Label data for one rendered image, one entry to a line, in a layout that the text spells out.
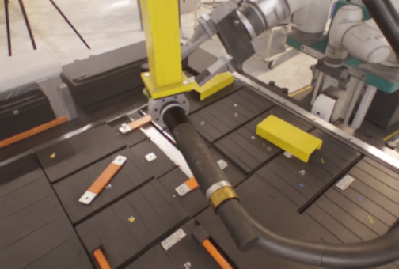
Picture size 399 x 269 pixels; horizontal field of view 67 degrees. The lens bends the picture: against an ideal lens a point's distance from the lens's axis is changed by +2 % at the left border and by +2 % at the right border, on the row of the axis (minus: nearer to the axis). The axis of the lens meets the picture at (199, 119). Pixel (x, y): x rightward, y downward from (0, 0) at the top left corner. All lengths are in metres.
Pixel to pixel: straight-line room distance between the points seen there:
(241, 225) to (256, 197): 0.29
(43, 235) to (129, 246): 0.18
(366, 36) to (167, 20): 0.88
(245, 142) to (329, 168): 0.22
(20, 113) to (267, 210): 0.70
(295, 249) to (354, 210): 0.35
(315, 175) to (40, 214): 0.64
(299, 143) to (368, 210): 0.21
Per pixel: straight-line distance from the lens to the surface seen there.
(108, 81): 0.99
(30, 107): 0.95
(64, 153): 0.88
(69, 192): 0.78
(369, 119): 2.21
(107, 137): 0.89
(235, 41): 0.67
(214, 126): 0.88
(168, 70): 0.55
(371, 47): 1.24
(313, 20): 1.82
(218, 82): 1.02
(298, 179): 0.78
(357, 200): 0.79
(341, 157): 0.87
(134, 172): 0.77
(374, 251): 0.47
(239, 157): 0.79
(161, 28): 0.51
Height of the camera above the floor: 1.58
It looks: 40 degrees down
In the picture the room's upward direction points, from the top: 1 degrees counter-clockwise
